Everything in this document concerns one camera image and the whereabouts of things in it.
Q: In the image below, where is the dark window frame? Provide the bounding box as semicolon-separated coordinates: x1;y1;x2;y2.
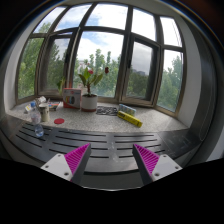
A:
15;0;185;116

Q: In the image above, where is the red round lid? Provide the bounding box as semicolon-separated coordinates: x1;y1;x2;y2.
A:
54;118;64;124

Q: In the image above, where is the red and white box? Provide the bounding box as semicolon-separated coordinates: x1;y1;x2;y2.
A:
63;88;81;109

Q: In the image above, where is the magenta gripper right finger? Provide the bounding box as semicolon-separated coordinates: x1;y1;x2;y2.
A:
132;144;182;185

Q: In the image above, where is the yellow rectangular box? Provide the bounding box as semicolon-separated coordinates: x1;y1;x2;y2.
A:
117;111;142;128

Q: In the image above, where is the white flower pot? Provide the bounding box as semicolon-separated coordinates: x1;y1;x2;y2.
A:
81;95;98;112

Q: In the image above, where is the colourful flat book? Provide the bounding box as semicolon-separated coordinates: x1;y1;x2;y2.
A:
48;102;60;111

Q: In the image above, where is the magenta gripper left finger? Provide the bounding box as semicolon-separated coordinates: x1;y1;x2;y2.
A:
42;143;91;184

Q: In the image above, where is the green plant with red flowers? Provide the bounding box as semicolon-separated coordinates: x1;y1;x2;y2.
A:
79;67;109;97

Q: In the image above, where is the black patterned mat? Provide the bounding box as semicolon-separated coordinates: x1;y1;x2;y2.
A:
96;106;118;116

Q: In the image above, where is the white paper cup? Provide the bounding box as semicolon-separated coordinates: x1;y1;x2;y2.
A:
39;103;50;122

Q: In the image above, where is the black slotted radiator cover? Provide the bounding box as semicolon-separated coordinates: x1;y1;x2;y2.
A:
0;114;203;174

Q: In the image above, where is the clear plastic water bottle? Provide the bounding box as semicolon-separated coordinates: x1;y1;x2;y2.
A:
30;101;44;137

